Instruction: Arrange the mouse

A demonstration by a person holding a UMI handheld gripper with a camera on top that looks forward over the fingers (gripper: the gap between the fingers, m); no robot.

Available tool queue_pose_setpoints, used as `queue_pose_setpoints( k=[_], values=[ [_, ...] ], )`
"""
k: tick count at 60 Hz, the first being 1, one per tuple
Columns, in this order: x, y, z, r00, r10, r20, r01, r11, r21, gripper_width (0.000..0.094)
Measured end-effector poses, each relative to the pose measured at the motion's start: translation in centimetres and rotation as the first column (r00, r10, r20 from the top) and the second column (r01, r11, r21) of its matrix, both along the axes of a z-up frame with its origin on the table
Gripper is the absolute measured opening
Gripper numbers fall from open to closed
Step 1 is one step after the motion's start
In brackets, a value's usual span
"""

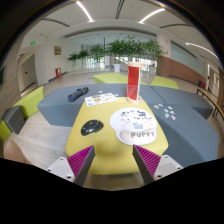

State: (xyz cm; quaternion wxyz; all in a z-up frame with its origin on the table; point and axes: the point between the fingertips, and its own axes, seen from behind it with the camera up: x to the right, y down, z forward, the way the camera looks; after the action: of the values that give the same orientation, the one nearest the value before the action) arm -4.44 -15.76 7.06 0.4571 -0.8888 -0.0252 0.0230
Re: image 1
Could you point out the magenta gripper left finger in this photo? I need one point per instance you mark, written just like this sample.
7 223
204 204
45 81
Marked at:
74 168

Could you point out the grey seat block left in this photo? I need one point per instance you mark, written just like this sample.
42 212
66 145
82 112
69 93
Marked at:
13 117

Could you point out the dark blue folded umbrella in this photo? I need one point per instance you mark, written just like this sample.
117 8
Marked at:
78 93

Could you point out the yellow table block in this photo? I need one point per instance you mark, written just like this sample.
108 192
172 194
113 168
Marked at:
111 155

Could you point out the small sticker cards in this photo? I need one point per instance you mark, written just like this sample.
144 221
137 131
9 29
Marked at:
167 110

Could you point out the potted green plants row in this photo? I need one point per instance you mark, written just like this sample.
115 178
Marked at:
128 47

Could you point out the red fire extinguisher box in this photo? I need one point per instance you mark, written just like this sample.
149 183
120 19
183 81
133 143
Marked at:
58 72

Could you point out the white puppy mouse pad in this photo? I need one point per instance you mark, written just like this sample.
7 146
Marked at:
134 126

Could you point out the white printed sheet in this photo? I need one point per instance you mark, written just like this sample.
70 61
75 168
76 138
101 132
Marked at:
100 99

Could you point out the grey modular sofa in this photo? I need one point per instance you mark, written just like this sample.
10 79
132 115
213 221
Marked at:
191 138

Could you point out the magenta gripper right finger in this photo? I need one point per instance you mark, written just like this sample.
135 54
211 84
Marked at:
152 166

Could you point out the green seat block back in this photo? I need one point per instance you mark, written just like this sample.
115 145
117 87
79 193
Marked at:
110 78

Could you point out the green seat block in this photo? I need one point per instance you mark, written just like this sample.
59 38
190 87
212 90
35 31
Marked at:
110 78
30 101

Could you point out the black computer mouse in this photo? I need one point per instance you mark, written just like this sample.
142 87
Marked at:
91 126

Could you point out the green seat block left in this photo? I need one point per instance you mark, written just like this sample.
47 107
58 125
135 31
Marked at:
30 101

